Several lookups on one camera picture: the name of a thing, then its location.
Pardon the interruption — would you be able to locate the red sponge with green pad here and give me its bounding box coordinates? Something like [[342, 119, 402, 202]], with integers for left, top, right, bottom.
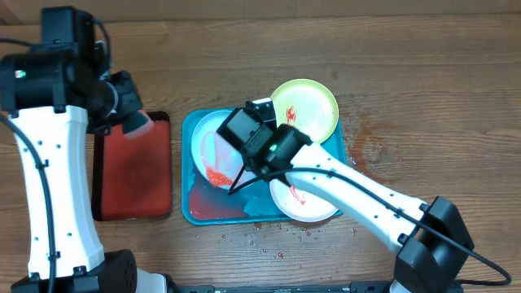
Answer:
[[122, 110, 154, 139]]

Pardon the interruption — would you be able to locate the yellow-green plate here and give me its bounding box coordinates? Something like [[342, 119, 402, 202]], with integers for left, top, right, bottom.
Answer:
[[270, 79, 339, 143]]

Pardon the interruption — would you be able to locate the light blue plate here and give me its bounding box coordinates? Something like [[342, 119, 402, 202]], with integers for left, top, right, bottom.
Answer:
[[190, 110, 243, 190]]

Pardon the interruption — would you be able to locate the white plate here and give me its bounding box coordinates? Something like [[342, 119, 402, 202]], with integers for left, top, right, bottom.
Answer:
[[269, 180, 339, 223]]

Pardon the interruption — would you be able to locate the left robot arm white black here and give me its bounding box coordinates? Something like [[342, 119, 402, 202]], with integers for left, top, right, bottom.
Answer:
[[1, 7, 176, 293]]

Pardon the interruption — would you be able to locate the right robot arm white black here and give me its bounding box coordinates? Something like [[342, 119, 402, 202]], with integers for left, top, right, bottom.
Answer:
[[217, 100, 474, 293]]

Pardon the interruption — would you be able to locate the dark red tray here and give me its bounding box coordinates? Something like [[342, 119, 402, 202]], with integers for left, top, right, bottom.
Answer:
[[91, 112, 173, 221]]

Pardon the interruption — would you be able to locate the black rail at table edge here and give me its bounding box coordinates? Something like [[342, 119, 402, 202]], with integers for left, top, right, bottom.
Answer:
[[175, 281, 392, 293]]

